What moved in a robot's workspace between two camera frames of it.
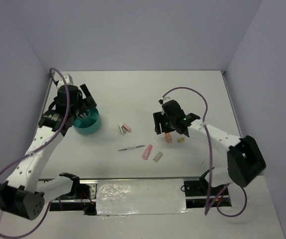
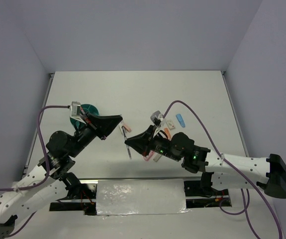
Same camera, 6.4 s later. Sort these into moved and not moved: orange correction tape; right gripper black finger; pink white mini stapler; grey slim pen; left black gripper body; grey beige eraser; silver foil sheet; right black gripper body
Moved: left black gripper body; grey slim pen; right gripper black finger; right black gripper body
Not moved: orange correction tape; pink white mini stapler; silver foil sheet; grey beige eraser
